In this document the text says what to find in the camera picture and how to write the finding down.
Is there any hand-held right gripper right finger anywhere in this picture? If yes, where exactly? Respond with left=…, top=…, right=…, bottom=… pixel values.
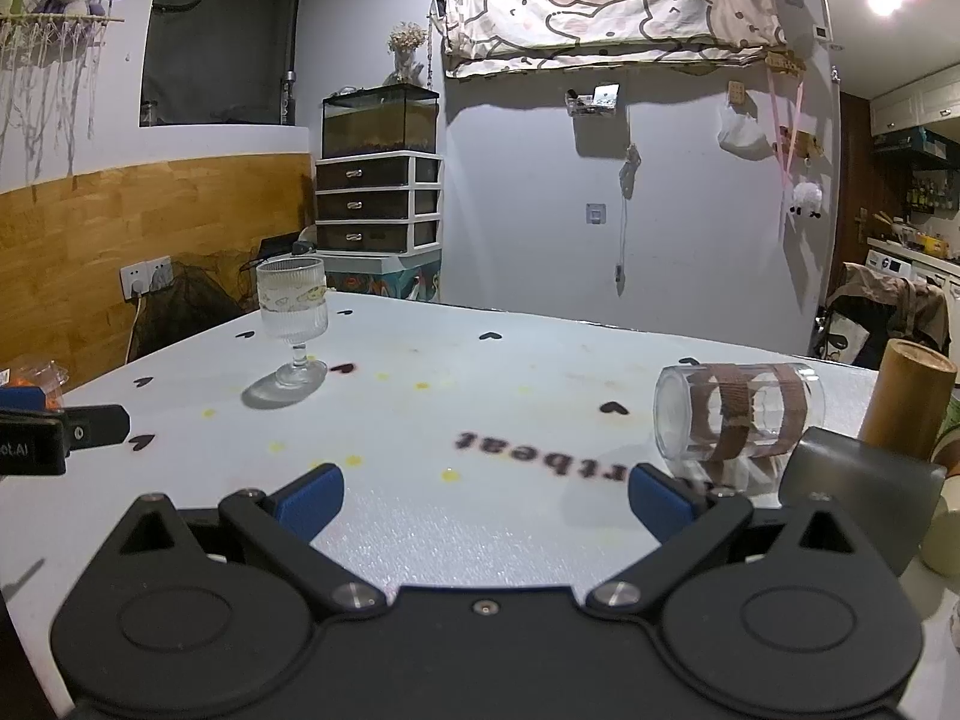
left=584, top=463, right=871, bottom=620

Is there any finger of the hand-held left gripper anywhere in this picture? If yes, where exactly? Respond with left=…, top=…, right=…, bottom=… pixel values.
left=63, top=404, right=131, bottom=455

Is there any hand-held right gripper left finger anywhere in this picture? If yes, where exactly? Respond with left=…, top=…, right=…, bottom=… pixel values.
left=112, top=463, right=389, bottom=620

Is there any brown striped glass cup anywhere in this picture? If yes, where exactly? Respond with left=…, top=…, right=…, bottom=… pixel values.
left=653, top=361, right=827, bottom=482

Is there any dark grey cup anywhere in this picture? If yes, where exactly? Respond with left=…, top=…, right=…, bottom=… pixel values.
left=778, top=425, right=948, bottom=580

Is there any pale green cup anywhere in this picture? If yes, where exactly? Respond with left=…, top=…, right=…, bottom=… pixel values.
left=920, top=496, right=960, bottom=572

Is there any plastic box with orange food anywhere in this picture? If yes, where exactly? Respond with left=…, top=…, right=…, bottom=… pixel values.
left=0, top=360, right=70, bottom=412

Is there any black net bag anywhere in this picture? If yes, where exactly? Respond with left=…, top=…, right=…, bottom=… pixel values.
left=130, top=261, right=246, bottom=362

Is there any ribbed stemmed glass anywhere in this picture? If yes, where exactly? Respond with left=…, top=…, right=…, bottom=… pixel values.
left=256, top=256, right=330, bottom=390

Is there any white heart print tablecloth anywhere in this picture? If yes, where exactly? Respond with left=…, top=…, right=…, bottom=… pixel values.
left=0, top=289, right=960, bottom=720

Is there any painted cabinet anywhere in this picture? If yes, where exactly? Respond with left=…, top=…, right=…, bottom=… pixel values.
left=318, top=250, right=445, bottom=304

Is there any bamboo cylinder container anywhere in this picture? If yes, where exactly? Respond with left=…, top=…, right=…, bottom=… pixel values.
left=858, top=338, right=960, bottom=464

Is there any chair with draped clothing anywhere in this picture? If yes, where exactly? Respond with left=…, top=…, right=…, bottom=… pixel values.
left=812, top=261, right=951, bottom=371

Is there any plastic drawer unit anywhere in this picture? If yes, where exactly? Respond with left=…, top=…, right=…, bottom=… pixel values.
left=314, top=151, right=444, bottom=255

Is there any white hanging plush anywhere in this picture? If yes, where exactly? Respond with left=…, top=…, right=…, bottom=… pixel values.
left=787, top=180, right=826, bottom=220

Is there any white washing machine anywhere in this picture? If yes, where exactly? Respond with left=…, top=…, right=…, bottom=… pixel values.
left=865, top=237, right=960, bottom=320

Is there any white hanging bag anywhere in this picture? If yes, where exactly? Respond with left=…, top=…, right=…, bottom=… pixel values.
left=716, top=100, right=771, bottom=160

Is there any glass fish tank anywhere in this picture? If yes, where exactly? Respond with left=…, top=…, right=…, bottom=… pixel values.
left=322, top=84, right=440, bottom=161

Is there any dark window curtain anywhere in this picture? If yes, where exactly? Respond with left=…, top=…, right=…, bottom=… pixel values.
left=139, top=0, right=306, bottom=128

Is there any dried flower vase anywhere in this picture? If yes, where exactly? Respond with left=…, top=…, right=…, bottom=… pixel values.
left=387, top=20, right=429, bottom=86

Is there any printed blanket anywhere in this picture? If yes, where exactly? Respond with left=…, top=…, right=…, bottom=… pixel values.
left=438, top=0, right=790, bottom=80

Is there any white wall socket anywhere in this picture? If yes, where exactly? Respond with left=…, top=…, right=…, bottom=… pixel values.
left=119, top=256, right=174, bottom=296

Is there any white charger cable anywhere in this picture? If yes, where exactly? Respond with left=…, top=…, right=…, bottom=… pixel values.
left=615, top=142, right=642, bottom=296

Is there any macrame wall hanging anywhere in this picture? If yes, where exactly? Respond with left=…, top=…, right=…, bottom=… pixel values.
left=0, top=0, right=130, bottom=170

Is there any small wall shelf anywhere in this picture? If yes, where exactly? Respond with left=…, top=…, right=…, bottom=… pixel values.
left=565, top=82, right=622, bottom=119

